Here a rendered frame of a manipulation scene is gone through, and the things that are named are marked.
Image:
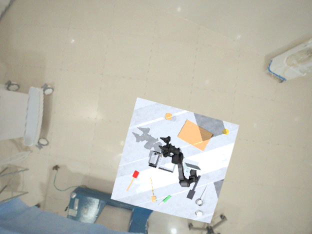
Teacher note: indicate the light wooden board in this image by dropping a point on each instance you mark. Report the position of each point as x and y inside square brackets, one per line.
[195, 135]

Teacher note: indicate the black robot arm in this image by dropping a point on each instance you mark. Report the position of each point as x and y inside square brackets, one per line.
[177, 158]

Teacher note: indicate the grey cylinder with orange top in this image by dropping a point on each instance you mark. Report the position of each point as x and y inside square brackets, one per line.
[168, 116]

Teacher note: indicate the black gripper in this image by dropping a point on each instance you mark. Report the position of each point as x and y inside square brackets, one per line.
[169, 148]

